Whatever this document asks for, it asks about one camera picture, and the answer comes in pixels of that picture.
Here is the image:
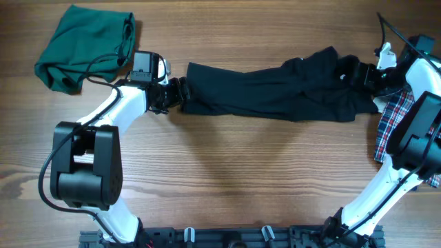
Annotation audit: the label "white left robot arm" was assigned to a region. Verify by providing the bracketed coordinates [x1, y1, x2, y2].
[38, 52, 190, 247]

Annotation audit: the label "black garment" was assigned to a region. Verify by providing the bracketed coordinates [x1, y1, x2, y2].
[181, 47, 378, 122]

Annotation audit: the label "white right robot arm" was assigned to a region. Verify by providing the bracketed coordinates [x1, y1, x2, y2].
[321, 34, 440, 247]

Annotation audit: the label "green cloth bag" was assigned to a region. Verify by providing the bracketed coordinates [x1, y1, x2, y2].
[34, 5, 136, 94]

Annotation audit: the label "white cloth piece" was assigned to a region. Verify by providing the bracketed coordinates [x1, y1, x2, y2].
[373, 96, 391, 113]

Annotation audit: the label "plaid checkered cloth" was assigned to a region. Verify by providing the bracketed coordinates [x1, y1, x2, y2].
[374, 89, 441, 189]

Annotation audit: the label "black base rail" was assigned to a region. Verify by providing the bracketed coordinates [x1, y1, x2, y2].
[79, 225, 385, 248]

